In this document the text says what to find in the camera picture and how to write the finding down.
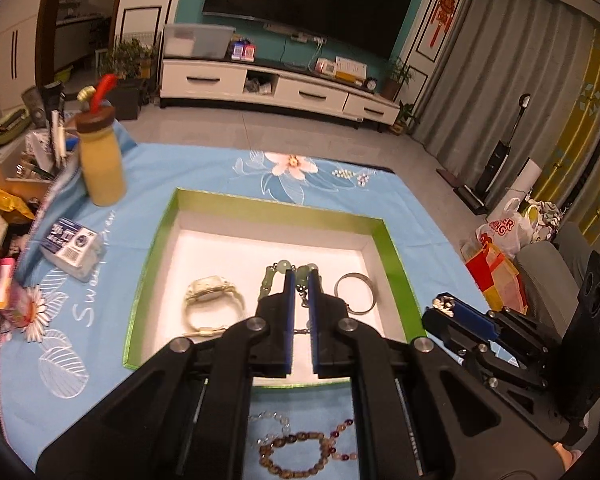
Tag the silver bangle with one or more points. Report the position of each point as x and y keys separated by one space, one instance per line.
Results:
x=336 y=290

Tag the yellow patterned curtain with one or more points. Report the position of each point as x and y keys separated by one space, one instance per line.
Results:
x=585 y=125

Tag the small potted floor plant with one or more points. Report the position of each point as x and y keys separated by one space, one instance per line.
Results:
x=405 y=117

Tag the pale jade wristwatch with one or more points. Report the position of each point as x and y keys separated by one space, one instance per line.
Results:
x=212 y=289

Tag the orange plastic bag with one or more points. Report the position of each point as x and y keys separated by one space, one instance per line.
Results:
x=2 y=197

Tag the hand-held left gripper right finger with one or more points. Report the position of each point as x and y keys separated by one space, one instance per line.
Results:
x=314 y=310

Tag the green cardboard box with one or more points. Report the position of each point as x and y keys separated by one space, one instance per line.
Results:
x=390 y=270

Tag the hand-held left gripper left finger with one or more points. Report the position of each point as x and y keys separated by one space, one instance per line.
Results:
x=289 y=310

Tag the small alarm clock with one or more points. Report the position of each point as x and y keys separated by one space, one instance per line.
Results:
x=371 y=84

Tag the white pink desk device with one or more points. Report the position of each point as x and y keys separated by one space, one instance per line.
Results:
x=325 y=66

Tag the white green cloth pile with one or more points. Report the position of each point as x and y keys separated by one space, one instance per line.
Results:
x=545 y=215

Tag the blue floral tablecloth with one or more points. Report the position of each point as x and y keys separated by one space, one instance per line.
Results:
x=205 y=170

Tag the small silver jewelry piece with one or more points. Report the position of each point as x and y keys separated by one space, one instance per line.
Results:
x=442 y=305

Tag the blue white toothpick box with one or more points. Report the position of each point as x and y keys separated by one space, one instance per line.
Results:
x=72 y=247

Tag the red yellow shopping bag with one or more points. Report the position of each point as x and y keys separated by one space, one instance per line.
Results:
x=495 y=275

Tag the grey curtain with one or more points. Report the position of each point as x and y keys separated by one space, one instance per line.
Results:
x=500 y=60

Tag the white plastic bag red print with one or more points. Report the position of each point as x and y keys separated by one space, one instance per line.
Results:
x=505 y=227

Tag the yellow white carton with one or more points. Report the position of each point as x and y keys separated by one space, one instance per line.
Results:
x=351 y=70

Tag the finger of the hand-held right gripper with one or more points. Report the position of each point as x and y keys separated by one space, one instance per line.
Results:
x=480 y=355
x=475 y=320

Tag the clear plastic storage box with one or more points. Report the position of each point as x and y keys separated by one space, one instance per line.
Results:
x=197 y=42

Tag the wall television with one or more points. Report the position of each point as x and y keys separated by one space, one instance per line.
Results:
x=305 y=0

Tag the plants in black planter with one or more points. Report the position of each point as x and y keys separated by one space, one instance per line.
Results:
x=127 y=95

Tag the white television cabinet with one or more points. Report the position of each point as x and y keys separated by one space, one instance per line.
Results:
x=205 y=82

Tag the grey sofa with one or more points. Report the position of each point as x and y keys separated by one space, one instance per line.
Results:
x=545 y=280

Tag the white power strip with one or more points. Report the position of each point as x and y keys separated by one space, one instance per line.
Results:
x=307 y=38

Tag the green basin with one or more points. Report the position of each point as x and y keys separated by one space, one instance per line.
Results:
x=65 y=75

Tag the red knot wall decoration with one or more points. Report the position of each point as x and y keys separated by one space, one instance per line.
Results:
x=442 y=10

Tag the white paper roll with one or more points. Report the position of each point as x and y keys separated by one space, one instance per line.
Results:
x=527 y=180

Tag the yellow bottle with brown lid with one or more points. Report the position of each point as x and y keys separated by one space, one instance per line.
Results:
x=102 y=160

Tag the small blue red box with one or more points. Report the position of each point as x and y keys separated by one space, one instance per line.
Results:
x=237 y=51
x=250 y=52

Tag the potted plant in brown pot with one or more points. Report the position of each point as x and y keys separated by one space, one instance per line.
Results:
x=392 y=85

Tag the upright vacuum cleaner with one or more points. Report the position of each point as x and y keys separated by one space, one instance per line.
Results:
x=497 y=160

